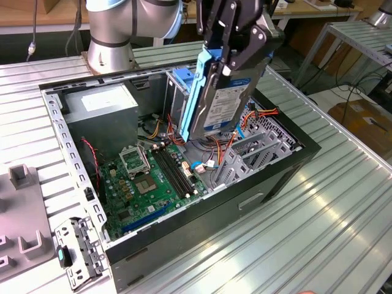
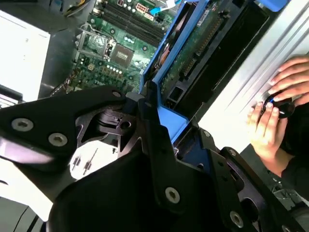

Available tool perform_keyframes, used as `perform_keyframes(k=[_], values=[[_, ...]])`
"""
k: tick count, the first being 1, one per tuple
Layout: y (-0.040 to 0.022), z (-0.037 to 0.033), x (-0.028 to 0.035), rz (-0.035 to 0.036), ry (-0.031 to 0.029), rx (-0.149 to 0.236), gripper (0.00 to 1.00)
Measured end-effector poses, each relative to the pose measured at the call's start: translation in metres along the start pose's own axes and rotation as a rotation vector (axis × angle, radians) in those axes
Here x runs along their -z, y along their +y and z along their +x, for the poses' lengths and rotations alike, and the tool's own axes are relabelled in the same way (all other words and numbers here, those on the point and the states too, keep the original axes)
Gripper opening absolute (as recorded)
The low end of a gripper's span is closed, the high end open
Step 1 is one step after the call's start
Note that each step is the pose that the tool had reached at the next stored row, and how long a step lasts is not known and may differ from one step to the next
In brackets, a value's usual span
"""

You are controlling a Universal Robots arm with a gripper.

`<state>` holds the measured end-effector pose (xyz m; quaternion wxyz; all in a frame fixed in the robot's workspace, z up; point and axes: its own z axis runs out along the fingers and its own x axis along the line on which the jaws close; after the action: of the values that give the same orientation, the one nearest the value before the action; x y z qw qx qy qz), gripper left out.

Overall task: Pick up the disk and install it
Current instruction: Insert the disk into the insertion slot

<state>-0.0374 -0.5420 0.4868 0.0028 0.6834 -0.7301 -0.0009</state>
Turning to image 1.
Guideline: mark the blue expansion slot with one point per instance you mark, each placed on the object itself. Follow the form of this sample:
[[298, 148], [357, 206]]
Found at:
[[144, 221]]

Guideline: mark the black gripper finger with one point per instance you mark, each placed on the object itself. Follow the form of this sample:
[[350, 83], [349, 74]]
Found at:
[[206, 21], [254, 43]]

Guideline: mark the black open PC case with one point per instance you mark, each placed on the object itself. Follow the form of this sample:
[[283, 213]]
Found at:
[[199, 232]]

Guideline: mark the grey metal drive cage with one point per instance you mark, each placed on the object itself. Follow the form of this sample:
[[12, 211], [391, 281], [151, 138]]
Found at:
[[174, 104]]

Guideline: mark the black desk device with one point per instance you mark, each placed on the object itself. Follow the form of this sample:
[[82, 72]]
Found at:
[[344, 3]]

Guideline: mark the wooden desk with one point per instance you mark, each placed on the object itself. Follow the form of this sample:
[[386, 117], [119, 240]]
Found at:
[[306, 12], [18, 15]]

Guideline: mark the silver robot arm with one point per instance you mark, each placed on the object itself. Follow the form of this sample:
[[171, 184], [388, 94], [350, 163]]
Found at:
[[110, 46]]

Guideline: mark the grey power supply unit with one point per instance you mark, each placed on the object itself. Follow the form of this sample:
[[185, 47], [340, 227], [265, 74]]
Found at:
[[101, 122]]

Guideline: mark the CPU socket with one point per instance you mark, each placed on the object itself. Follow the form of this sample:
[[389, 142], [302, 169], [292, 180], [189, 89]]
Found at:
[[145, 185]]

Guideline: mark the black case clip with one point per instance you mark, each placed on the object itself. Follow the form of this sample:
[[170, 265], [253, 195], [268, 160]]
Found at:
[[88, 194]]

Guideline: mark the beige board connector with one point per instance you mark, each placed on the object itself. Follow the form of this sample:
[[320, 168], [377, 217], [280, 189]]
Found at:
[[186, 171]]

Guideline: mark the large brown cardboard box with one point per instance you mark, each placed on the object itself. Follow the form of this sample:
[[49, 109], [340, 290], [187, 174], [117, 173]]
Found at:
[[358, 122]]

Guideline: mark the blue plastic drive latch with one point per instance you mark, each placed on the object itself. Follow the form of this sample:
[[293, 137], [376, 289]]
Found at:
[[182, 76]]

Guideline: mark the green motherboard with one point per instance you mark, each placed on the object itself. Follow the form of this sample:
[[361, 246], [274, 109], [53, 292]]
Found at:
[[167, 200]]

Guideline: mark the grey metal slot bracket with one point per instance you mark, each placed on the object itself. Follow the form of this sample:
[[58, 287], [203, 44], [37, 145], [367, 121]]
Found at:
[[88, 245]]

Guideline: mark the grey metal disk bay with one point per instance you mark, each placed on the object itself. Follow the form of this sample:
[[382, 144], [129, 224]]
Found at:
[[235, 159]]

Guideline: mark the black case fan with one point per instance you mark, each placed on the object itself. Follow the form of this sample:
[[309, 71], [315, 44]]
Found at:
[[90, 171]]

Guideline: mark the hard disk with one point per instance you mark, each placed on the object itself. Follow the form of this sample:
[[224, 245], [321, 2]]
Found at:
[[226, 101]]

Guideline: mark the black teal latch clip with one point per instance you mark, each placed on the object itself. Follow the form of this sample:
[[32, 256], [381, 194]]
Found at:
[[62, 255]]

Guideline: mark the pale grey parts rack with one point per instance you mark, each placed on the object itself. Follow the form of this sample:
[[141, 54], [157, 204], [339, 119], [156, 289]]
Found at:
[[24, 214]]

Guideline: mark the small brown cardboard box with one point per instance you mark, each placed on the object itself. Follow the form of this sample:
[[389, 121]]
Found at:
[[49, 6]]

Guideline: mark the black RAM slot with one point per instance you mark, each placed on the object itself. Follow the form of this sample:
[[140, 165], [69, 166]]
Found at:
[[181, 169], [173, 171], [177, 170], [169, 173]]

